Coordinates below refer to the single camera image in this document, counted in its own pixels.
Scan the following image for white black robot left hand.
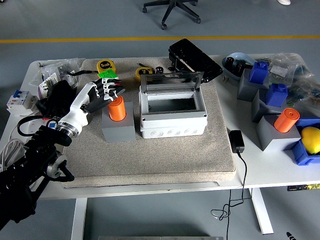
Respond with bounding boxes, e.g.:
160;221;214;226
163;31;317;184
57;77;126;131

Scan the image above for orange cylinder battery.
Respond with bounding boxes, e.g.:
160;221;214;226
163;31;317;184
273;107;300;133
107;96;127;122

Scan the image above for white junction box clear lid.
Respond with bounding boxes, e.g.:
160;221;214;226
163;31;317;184
138;71;208;140

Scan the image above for black rolled cloth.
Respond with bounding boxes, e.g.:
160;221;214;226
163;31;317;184
36;79;77;118

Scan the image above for white socket module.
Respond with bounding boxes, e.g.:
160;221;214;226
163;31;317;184
65;74;79;89

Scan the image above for white table leg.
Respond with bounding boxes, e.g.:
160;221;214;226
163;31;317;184
251;187;274;235
71;198;88;240

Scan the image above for clear plastic bag with parts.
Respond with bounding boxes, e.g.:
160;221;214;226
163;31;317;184
28;57;86;88

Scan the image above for grey block with round hole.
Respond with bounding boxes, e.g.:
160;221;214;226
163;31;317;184
101;101;137;144

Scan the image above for table control panel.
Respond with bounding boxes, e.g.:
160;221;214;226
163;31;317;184
287;183;320;192

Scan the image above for white blue circuit breaker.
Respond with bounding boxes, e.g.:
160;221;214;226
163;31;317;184
6;89;38;117

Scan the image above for blue plastic bin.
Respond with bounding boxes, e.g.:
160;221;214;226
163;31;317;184
289;117;320;166

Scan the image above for grey-brown mat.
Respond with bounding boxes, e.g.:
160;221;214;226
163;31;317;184
61;56;237;189

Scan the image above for yellow lemon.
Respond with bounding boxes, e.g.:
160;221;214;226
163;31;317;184
299;126;320;155

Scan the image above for grey holder block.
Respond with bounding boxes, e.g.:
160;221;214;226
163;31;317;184
236;68;271;102
251;88;288;124
254;114;302;152

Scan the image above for black power adapter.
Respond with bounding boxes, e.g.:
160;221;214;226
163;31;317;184
228;129;246;154

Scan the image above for black plastic case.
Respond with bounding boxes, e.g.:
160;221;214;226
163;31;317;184
167;38;224;84

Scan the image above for black office chair base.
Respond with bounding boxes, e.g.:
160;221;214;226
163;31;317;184
141;0;202;31

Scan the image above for blue bottle-shaped block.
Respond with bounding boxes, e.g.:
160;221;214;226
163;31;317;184
248;61;270;85
264;82;289;107

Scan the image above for light blue bowl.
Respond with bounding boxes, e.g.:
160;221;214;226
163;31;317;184
221;51;258;82

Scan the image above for clear plastic bags of parts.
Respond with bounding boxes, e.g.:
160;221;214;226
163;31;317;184
254;51;320;118

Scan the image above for white purple switch module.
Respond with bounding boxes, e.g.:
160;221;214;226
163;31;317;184
37;72;60;101

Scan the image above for yellow tape measure black strap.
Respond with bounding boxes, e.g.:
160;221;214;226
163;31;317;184
66;59;116;76

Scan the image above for black adapter cord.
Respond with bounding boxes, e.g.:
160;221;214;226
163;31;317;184
210;151;253;240

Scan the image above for white cable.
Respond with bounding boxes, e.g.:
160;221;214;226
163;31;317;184
0;138;26;172

